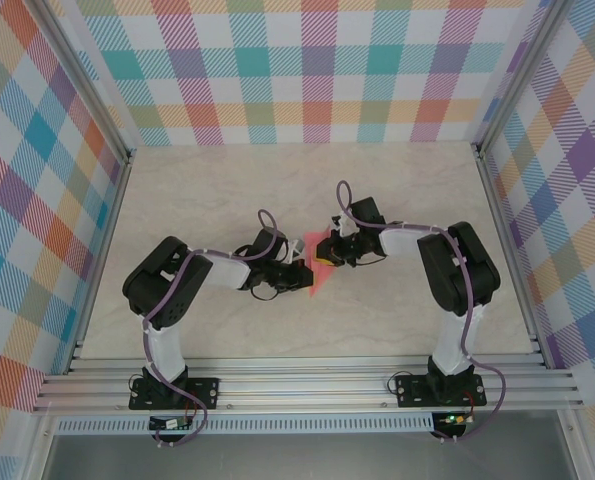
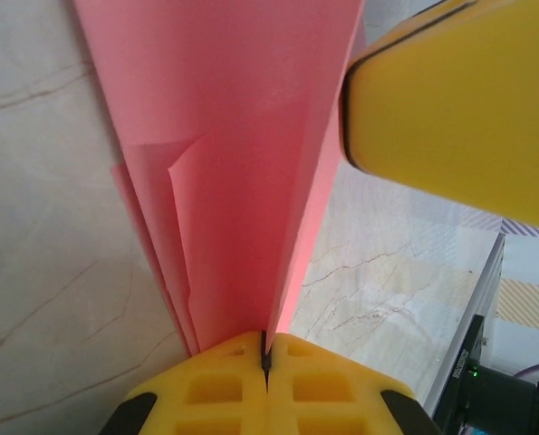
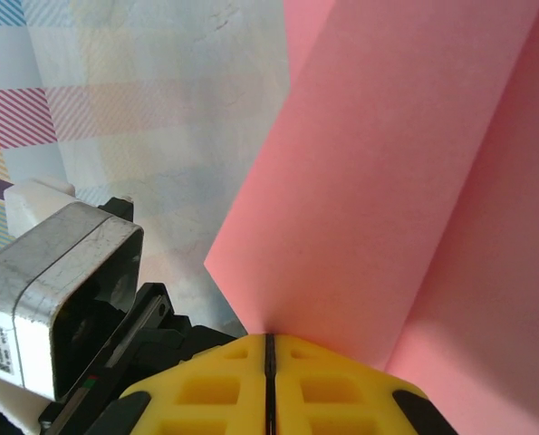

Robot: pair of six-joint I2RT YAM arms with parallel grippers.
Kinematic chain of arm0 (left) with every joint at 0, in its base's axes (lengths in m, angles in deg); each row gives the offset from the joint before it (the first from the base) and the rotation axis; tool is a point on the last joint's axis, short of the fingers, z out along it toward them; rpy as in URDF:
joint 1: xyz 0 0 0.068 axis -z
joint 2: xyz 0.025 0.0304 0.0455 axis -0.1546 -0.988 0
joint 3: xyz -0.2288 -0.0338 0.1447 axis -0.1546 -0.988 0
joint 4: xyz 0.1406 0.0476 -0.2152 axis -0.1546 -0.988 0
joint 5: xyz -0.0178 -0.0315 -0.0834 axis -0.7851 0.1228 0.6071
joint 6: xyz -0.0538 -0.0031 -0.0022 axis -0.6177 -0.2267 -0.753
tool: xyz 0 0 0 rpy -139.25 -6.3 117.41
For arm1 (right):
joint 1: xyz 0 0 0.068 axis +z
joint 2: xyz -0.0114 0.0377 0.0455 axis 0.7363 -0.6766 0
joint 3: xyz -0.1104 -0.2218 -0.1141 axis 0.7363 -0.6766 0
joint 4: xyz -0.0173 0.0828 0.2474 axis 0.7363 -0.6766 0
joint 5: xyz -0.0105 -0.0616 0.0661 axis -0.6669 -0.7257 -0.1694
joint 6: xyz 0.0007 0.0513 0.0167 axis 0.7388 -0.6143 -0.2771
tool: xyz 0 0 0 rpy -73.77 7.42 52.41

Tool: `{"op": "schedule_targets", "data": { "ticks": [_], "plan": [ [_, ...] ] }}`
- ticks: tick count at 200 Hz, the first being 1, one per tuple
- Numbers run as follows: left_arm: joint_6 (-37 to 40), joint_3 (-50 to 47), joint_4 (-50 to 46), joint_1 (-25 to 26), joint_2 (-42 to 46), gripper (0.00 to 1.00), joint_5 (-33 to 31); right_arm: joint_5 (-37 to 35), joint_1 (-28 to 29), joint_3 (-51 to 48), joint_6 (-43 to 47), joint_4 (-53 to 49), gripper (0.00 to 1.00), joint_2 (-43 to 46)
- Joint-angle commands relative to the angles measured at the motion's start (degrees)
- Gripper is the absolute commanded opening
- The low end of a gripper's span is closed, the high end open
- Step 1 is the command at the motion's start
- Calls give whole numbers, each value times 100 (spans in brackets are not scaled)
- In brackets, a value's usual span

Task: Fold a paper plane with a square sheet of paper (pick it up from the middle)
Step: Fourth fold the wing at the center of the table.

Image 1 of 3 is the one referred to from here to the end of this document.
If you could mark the pink cloth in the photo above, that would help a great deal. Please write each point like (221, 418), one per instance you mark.
(322, 280)

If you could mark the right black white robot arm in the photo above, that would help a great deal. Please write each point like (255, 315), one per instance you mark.
(457, 270)

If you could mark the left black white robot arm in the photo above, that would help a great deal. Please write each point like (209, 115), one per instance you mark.
(157, 290)

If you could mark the grey metal lower panel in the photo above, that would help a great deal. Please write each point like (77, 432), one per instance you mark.
(302, 460)

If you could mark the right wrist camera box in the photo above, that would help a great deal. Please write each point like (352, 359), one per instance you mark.
(344, 227)

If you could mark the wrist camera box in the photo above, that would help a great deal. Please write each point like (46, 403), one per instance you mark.
(344, 227)
(297, 250)

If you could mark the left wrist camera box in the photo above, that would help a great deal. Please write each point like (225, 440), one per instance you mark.
(297, 250)

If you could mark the aluminium mounting rail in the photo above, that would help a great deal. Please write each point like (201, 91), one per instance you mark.
(302, 385)

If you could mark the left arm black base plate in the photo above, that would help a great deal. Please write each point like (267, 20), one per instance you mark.
(202, 390)

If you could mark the aluminium side rail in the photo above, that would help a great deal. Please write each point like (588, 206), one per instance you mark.
(500, 220)
(110, 220)

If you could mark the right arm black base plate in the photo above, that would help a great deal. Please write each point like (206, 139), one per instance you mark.
(412, 390)

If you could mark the aluminium corner post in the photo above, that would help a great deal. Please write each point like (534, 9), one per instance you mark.
(518, 75)
(84, 75)

